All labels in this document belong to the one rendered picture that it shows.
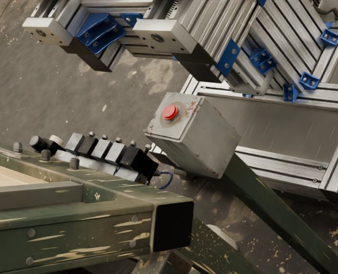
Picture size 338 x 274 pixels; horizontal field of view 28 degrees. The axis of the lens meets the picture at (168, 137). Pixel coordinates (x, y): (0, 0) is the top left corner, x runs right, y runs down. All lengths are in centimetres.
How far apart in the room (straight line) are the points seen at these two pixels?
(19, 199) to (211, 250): 45
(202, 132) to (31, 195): 40
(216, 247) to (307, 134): 75
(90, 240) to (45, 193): 26
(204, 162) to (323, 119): 81
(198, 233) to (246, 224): 92
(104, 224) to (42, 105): 237
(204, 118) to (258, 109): 93
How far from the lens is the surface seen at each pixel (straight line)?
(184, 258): 154
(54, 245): 129
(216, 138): 153
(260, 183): 172
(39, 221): 126
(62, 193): 158
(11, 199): 151
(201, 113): 148
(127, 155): 178
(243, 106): 246
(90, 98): 343
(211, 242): 159
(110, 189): 154
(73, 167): 173
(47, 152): 183
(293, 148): 224
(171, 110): 149
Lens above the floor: 188
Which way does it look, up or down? 40 degrees down
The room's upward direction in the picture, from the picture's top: 47 degrees counter-clockwise
